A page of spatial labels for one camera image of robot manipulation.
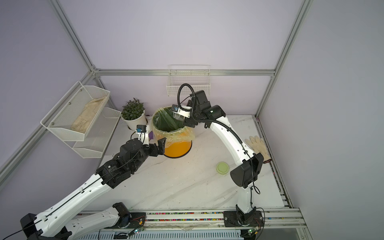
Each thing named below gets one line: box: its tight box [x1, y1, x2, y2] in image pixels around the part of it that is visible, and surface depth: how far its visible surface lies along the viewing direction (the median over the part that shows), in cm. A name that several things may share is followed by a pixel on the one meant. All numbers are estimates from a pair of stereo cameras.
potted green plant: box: [120, 98, 147, 131], surface depth 103 cm
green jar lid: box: [216, 161, 230, 175], surface depth 93 cm
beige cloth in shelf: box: [70, 96, 107, 133], surface depth 82 cm
